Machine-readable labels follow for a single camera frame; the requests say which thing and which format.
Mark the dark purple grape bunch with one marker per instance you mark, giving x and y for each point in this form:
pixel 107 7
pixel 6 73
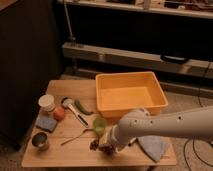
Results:
pixel 105 148

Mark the blue folded cloth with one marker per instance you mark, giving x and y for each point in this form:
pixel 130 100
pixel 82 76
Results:
pixel 154 146

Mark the green chili pepper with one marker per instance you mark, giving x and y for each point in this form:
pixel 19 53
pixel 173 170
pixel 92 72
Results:
pixel 81 108

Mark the black box on beam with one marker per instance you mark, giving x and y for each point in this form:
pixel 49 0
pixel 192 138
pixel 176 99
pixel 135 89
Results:
pixel 173 59

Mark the thin metal pole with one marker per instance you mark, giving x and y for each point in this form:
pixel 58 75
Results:
pixel 72 38

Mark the blue sponge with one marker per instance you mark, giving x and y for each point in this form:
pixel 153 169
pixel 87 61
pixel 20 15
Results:
pixel 46 123

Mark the upper shelf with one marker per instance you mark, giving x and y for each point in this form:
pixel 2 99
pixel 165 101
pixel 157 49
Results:
pixel 136 8

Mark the orange fruit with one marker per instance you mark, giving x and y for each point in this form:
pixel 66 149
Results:
pixel 59 113

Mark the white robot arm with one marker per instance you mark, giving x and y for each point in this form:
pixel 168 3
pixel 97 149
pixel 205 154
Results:
pixel 194 124

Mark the small metal cup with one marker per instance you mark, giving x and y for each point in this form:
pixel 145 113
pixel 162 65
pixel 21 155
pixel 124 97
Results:
pixel 40 140

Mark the orange plastic bin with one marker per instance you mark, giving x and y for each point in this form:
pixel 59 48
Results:
pixel 119 93

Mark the green plastic cup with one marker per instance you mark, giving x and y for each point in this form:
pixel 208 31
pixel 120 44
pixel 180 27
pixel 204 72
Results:
pixel 99 125

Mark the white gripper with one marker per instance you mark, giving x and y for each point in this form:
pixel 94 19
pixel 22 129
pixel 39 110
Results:
pixel 110 138

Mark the white paper cup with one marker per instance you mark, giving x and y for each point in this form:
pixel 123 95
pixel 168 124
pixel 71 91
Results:
pixel 47 102

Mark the white handled brush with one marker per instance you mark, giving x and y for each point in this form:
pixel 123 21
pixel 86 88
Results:
pixel 68 104

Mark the grey metal beam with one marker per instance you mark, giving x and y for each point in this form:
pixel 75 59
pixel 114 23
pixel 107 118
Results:
pixel 93 60

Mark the wooden spoon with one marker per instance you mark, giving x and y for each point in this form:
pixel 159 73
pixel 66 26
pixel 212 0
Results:
pixel 72 139

